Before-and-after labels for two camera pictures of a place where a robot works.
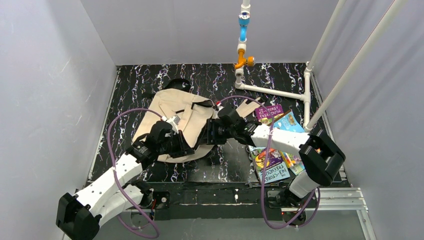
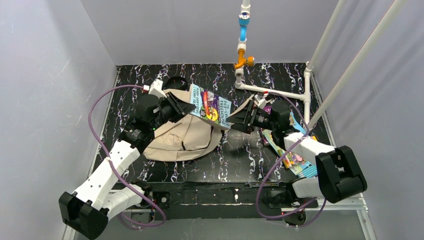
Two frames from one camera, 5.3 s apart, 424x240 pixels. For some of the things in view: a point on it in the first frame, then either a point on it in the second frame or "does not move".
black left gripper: x=183 y=145 -> x=173 y=105
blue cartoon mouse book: x=289 y=123 does not move
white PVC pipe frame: x=310 y=124 does not move
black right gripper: x=209 y=133 -> x=249 y=117
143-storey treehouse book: x=277 y=169 -> x=210 y=108
